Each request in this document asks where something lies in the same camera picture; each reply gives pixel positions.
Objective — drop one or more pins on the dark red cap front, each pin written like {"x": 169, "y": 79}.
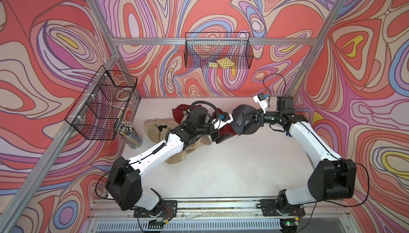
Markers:
{"x": 180, "y": 112}

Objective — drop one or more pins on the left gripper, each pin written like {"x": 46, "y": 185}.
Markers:
{"x": 218, "y": 139}

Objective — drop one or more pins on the black wire basket left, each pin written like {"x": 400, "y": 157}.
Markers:
{"x": 100, "y": 109}

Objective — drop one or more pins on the grey Colorado cap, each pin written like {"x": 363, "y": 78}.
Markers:
{"x": 244, "y": 120}

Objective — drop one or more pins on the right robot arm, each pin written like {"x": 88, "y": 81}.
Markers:
{"x": 333, "y": 177}

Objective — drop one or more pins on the black wire basket back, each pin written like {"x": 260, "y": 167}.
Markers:
{"x": 204, "y": 47}

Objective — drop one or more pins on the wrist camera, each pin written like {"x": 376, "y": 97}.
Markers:
{"x": 262, "y": 100}
{"x": 224, "y": 119}

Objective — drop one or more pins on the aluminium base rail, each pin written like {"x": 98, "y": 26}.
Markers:
{"x": 221, "y": 215}

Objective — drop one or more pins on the cup of pencils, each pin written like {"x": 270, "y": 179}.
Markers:
{"x": 126, "y": 129}

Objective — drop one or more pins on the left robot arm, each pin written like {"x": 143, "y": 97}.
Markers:
{"x": 124, "y": 182}

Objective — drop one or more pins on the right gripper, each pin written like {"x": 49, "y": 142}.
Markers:
{"x": 259, "y": 118}

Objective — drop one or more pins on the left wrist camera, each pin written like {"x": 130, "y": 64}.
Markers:
{"x": 224, "y": 119}

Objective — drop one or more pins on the beige cap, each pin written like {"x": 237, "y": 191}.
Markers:
{"x": 202, "y": 141}
{"x": 179, "y": 157}
{"x": 156, "y": 129}

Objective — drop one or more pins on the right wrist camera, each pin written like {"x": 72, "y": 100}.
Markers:
{"x": 262, "y": 100}

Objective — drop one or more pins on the black wire basket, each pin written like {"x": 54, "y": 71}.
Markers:
{"x": 204, "y": 47}
{"x": 100, "y": 109}

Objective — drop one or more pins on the red Colorado cap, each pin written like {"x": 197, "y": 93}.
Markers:
{"x": 215, "y": 122}

